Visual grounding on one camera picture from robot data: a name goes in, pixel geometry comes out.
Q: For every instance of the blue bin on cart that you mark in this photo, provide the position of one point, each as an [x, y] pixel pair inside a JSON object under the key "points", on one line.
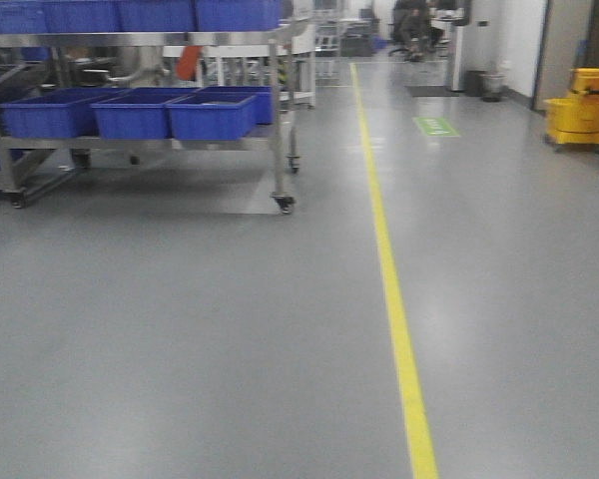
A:
{"points": [[135, 116], [209, 116], [62, 114]]}

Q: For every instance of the green floor sign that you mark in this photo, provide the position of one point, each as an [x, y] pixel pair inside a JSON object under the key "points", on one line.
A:
{"points": [[434, 127]]}

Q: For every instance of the blue bin on cart middle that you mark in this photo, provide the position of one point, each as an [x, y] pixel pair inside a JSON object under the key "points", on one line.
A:
{"points": [[135, 116]]}

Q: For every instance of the seated person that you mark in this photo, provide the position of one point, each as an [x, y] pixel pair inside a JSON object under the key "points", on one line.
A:
{"points": [[414, 29]]}

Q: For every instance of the grey waste bin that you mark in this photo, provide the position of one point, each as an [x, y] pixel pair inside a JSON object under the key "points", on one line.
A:
{"points": [[493, 85]]}

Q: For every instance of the blue bin on cart left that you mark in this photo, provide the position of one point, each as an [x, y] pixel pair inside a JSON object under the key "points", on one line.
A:
{"points": [[62, 114]]}

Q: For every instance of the yellow mop bucket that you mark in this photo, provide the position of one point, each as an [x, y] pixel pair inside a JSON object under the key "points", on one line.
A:
{"points": [[574, 119]]}

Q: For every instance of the steel wheeled cart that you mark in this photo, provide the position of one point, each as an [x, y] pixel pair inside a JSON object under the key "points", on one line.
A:
{"points": [[137, 77]]}

